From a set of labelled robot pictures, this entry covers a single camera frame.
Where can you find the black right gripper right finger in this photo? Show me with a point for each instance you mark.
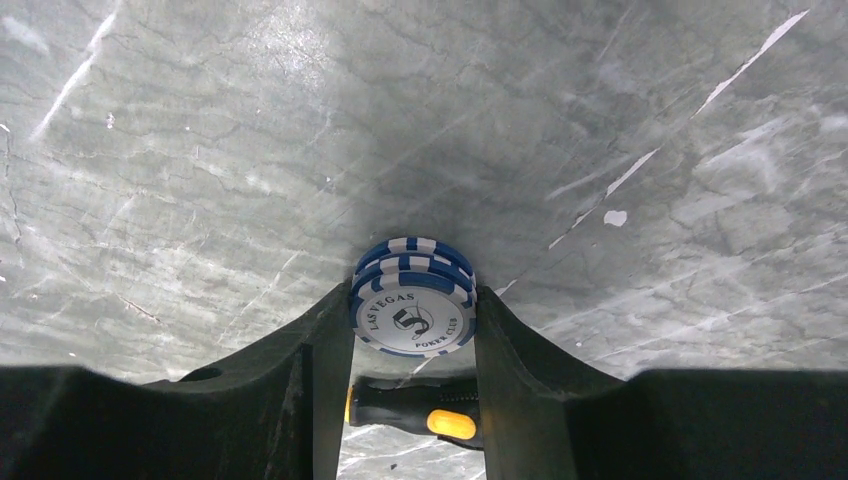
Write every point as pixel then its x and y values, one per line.
pixel 548 415

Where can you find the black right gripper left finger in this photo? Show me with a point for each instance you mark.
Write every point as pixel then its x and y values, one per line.
pixel 272 410

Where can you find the white poker chip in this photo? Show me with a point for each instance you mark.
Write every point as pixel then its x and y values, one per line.
pixel 413 244
pixel 413 314
pixel 413 262

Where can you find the black yellow short screwdriver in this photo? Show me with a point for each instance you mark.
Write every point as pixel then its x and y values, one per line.
pixel 445 408

